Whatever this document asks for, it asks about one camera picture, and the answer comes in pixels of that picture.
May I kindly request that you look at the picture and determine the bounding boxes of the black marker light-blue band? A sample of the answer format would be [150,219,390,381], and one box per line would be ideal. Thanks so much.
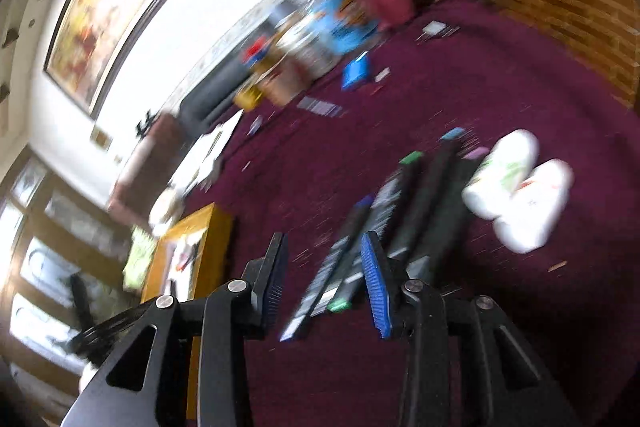
[387,127,465,262]

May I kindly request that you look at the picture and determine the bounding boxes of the black sofa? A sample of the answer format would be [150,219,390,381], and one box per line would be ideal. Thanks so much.
[178,53,250,139]

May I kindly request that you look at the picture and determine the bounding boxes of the white bottle orange cap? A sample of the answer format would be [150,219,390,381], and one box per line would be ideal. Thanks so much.
[461,129,538,221]

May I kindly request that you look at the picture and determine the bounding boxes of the yellow tape roll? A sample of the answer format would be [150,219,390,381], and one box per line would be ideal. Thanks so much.
[233,84,264,112]

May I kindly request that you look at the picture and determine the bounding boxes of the brown armchair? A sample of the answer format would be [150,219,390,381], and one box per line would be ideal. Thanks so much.
[106,112,186,231]

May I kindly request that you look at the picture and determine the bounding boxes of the yellow-edged white tray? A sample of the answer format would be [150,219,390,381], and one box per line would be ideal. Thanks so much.
[140,200,236,423]

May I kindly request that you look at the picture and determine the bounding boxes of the white plastic bottle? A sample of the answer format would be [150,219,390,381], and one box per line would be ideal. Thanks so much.
[494,158,574,255]

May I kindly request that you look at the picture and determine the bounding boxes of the black marker green end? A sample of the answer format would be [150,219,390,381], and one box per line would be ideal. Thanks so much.
[311,150,423,317]

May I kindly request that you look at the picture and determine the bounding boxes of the blue labelled plastic jar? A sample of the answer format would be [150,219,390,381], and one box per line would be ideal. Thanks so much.
[304,0,378,55]

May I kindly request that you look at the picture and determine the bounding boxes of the black marker blue end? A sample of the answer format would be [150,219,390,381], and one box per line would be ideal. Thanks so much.
[280,195,373,343]

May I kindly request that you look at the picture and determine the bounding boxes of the black marker pink end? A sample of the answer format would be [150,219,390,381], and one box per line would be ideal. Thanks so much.
[406,146,488,284]

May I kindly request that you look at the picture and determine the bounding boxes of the white papers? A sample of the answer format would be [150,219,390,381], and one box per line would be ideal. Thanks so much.
[168,109,244,199]

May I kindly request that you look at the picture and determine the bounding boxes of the blue battery pack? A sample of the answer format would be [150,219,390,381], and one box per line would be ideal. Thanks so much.
[341,52,370,91]

